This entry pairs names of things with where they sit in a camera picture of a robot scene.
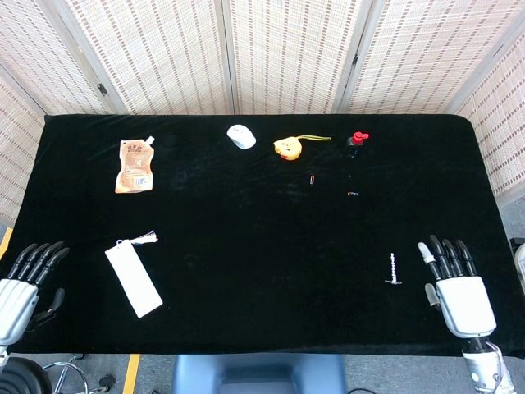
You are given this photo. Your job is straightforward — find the black bottle red cap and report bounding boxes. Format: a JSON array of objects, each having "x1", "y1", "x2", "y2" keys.
[{"x1": 345, "y1": 131, "x2": 370, "y2": 161}]

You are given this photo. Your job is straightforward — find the blue robot body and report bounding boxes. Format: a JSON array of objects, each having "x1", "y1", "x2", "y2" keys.
[{"x1": 171, "y1": 353, "x2": 346, "y2": 394}]

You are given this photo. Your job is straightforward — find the pink white wrist cable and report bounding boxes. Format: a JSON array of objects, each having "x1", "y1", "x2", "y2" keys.
[{"x1": 486, "y1": 341, "x2": 514, "y2": 389}]

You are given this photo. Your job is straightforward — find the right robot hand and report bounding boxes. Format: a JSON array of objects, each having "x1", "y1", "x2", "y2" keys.
[{"x1": 417, "y1": 234, "x2": 498, "y2": 339}]

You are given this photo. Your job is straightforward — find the pale blue round lid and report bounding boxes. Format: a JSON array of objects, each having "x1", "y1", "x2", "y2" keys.
[{"x1": 226, "y1": 124, "x2": 258, "y2": 151}]

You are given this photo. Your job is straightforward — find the chrome stool black seat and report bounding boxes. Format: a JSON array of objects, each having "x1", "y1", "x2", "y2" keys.
[{"x1": 0, "y1": 353, "x2": 115, "y2": 394}]

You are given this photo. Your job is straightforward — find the yellow tape measure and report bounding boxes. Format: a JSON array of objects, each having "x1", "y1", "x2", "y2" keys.
[{"x1": 273, "y1": 134, "x2": 333, "y2": 163}]

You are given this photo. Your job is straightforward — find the white round appliance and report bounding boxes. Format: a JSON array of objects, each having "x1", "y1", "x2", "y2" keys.
[{"x1": 511, "y1": 241, "x2": 525, "y2": 289}]

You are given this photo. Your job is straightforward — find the woven bamboo screen panel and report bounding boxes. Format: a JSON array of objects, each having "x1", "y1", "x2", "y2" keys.
[
  {"x1": 340, "y1": 0, "x2": 512, "y2": 115},
  {"x1": 450, "y1": 0, "x2": 525, "y2": 208},
  {"x1": 0, "y1": 0, "x2": 118, "y2": 115},
  {"x1": 61, "y1": 0, "x2": 237, "y2": 116},
  {"x1": 0, "y1": 76, "x2": 47, "y2": 231},
  {"x1": 223, "y1": 0, "x2": 377, "y2": 116}
]

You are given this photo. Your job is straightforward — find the black velvet tablecloth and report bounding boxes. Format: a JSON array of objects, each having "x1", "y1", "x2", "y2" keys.
[{"x1": 6, "y1": 112, "x2": 525, "y2": 359}]

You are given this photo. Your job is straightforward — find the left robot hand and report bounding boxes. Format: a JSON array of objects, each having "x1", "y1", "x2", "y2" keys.
[{"x1": 0, "y1": 241, "x2": 71, "y2": 346}]

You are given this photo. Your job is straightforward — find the beige spouted pouch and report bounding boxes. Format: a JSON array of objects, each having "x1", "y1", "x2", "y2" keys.
[{"x1": 113, "y1": 135, "x2": 158, "y2": 195}]

